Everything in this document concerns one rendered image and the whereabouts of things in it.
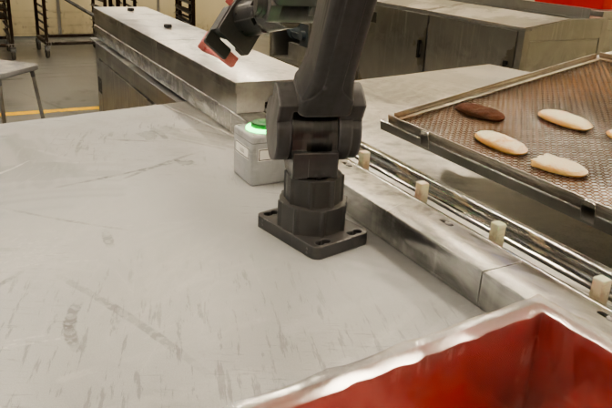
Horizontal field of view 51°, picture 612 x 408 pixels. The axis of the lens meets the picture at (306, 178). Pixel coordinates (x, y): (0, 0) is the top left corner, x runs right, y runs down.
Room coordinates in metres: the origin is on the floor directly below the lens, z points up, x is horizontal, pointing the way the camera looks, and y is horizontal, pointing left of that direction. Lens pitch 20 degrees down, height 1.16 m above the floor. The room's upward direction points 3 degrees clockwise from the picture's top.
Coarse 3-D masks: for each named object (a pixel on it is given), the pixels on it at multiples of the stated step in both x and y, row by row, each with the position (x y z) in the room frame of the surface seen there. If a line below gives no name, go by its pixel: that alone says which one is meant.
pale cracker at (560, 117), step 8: (544, 112) 0.99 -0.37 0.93; (552, 112) 0.98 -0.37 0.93; (560, 112) 0.98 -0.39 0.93; (552, 120) 0.96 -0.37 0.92; (560, 120) 0.95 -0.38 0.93; (568, 120) 0.94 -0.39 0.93; (576, 120) 0.94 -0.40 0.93; (584, 120) 0.94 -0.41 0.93; (576, 128) 0.93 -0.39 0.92; (584, 128) 0.92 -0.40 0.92
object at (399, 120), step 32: (576, 64) 1.25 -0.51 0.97; (608, 64) 1.24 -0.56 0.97; (480, 96) 1.12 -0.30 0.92; (512, 96) 1.11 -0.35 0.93; (416, 128) 0.97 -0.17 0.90; (448, 128) 0.98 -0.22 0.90; (512, 128) 0.96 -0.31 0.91; (480, 160) 0.85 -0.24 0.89; (608, 160) 0.81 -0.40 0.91; (576, 192) 0.74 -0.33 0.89; (608, 192) 0.73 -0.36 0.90
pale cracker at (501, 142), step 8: (480, 136) 0.92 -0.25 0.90; (488, 136) 0.91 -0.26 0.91; (496, 136) 0.91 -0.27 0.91; (504, 136) 0.90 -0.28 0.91; (488, 144) 0.90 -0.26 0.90; (496, 144) 0.88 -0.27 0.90; (504, 144) 0.88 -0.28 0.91; (512, 144) 0.87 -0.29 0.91; (520, 144) 0.87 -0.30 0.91; (504, 152) 0.87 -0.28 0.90; (512, 152) 0.86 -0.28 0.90; (520, 152) 0.86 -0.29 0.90
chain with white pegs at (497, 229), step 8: (80, 8) 2.89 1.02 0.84; (360, 152) 0.92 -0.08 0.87; (368, 152) 0.92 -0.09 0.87; (360, 160) 0.92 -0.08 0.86; (368, 160) 0.92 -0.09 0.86; (368, 168) 0.92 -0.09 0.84; (416, 184) 0.80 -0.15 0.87; (424, 184) 0.80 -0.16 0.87; (416, 192) 0.80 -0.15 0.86; (424, 192) 0.80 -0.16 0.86; (424, 200) 0.80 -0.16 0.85; (496, 224) 0.68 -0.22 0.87; (504, 224) 0.68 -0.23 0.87; (496, 232) 0.67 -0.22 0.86; (504, 232) 0.68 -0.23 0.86; (496, 240) 0.67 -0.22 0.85; (592, 280) 0.56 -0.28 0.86; (600, 280) 0.55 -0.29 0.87; (608, 280) 0.55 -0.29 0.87; (592, 288) 0.56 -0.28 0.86; (600, 288) 0.55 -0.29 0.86; (608, 288) 0.55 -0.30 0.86; (592, 296) 0.56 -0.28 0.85; (600, 296) 0.55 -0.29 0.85
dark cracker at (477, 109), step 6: (456, 108) 1.06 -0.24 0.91; (462, 108) 1.05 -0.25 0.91; (468, 108) 1.04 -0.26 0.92; (474, 108) 1.03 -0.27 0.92; (480, 108) 1.03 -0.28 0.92; (486, 108) 1.02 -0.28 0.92; (492, 108) 1.02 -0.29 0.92; (468, 114) 1.03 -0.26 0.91; (474, 114) 1.02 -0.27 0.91; (480, 114) 1.01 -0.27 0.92; (486, 114) 1.01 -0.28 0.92; (492, 114) 1.00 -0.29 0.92; (498, 114) 1.00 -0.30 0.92; (492, 120) 0.99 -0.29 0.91; (498, 120) 0.99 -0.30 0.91
